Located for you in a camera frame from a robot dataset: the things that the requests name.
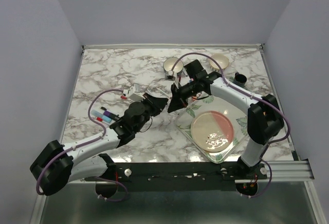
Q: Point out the floral rectangular tray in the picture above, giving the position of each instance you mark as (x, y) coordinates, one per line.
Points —
(236, 117)

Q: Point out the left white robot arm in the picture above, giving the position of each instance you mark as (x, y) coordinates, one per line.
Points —
(53, 166)

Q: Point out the dark rimmed ceramic bowl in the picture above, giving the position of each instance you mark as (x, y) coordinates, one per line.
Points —
(168, 64)

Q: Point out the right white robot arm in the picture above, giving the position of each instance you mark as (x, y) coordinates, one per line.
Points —
(264, 119)

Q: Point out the striped cream bowl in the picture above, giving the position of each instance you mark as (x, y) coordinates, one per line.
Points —
(221, 60)

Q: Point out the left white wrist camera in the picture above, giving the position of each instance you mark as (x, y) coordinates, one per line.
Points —
(133, 93)

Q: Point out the small black cup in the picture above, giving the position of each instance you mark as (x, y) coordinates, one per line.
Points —
(239, 79)

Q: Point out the pink and cream plate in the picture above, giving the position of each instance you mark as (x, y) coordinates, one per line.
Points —
(212, 131)

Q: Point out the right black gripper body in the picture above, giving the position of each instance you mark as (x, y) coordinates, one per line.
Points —
(189, 90)

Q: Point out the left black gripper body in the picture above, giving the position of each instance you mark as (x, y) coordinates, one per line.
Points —
(146, 112)

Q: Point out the black mounting base bar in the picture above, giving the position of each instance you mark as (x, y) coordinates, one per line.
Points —
(181, 176)

